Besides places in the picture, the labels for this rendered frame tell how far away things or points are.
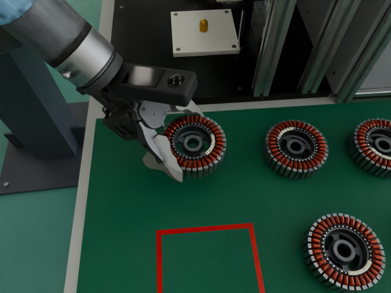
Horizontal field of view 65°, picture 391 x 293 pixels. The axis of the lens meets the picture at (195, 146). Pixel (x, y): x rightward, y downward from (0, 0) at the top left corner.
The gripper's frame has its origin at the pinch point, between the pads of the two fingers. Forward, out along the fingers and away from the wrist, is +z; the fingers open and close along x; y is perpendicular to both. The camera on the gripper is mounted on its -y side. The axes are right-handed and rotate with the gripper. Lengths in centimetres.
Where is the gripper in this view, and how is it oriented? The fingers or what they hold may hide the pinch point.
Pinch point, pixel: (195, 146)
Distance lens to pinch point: 53.1
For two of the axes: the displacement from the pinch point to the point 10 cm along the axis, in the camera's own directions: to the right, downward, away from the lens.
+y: -7.5, 1.3, 6.5
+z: 6.0, 5.5, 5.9
